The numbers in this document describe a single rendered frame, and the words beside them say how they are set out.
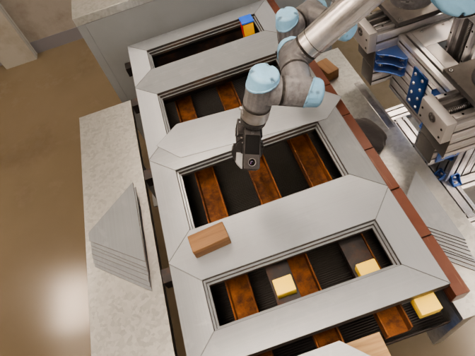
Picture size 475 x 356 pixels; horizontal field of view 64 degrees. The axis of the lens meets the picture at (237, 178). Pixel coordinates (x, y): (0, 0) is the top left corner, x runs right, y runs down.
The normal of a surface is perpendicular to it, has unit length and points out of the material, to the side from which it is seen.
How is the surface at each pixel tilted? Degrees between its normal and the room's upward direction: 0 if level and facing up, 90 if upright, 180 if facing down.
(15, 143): 0
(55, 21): 90
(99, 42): 90
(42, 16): 90
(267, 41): 0
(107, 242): 0
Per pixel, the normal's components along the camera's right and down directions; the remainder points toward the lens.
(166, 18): 0.28, 0.76
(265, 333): -0.18, -0.55
